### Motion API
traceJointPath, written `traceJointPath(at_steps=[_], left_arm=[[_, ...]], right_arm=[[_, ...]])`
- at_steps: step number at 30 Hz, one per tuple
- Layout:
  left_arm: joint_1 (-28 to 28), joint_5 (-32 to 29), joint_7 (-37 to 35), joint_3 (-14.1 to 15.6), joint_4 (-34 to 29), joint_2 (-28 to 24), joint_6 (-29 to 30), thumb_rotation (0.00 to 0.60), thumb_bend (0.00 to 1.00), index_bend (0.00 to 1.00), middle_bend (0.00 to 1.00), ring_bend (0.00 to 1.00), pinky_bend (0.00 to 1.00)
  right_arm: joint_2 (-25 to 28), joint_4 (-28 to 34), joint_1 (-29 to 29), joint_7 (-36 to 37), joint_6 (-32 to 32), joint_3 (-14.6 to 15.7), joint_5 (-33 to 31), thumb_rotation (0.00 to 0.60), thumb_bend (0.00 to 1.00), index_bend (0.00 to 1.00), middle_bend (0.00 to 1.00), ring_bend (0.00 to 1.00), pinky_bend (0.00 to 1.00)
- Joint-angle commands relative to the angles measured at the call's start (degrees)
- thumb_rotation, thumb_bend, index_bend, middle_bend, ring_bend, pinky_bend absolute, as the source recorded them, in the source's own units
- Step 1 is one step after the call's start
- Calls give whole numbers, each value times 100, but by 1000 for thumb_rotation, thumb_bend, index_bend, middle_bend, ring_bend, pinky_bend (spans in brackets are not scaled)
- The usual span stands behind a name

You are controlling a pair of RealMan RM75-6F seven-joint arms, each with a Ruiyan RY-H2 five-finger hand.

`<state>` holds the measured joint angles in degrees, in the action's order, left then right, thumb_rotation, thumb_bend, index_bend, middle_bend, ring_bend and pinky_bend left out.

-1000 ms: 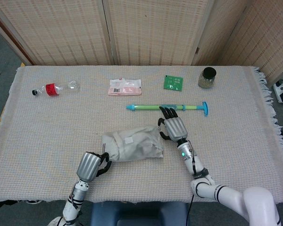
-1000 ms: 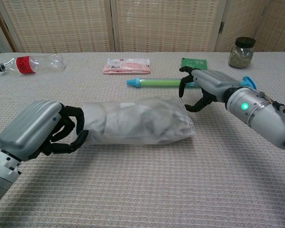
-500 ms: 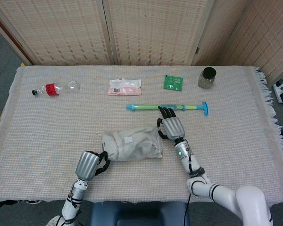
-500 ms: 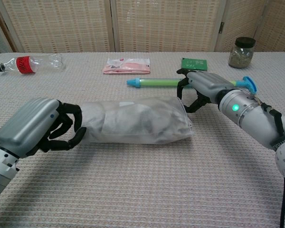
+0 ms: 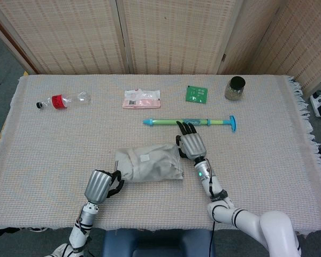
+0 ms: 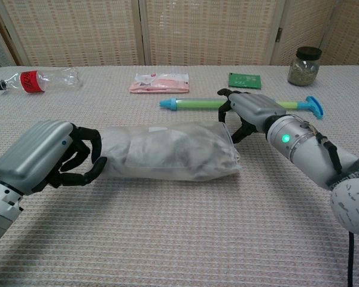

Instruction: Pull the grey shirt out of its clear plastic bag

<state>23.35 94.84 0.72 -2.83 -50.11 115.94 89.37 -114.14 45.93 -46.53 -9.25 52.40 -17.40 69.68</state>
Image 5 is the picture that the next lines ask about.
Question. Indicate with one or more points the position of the woven folding screen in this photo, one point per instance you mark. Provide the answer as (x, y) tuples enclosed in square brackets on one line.
[(160, 34)]

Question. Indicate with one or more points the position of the transparent plastic bag with cloth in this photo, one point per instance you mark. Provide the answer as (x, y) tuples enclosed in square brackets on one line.
[(152, 164)]

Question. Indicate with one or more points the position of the glass jar with black lid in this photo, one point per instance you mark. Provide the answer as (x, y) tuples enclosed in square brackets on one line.
[(235, 88)]

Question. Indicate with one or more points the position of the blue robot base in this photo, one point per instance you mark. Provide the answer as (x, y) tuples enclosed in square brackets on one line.
[(155, 242)]

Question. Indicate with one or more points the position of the pink and white packet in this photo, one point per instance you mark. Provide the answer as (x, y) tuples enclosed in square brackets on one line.
[(141, 100)]

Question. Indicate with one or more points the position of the empty clear plastic cola bottle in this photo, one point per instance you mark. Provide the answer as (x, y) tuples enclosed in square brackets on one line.
[(62, 101)]

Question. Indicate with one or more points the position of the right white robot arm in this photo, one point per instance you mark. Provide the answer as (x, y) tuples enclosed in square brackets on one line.
[(230, 208)]

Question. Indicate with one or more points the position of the blue and green water pump toy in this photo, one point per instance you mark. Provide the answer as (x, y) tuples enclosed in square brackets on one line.
[(166, 122)]

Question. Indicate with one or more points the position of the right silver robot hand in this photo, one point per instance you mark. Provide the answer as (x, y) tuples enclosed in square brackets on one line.
[(192, 144)]

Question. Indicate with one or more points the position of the woven tablecloth with fringe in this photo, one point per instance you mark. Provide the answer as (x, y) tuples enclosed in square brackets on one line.
[(69, 150)]

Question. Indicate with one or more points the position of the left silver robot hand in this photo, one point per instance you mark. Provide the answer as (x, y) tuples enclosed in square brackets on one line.
[(99, 186)]

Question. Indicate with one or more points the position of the green flat sachet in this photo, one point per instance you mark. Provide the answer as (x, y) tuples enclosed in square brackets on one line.
[(197, 94)]

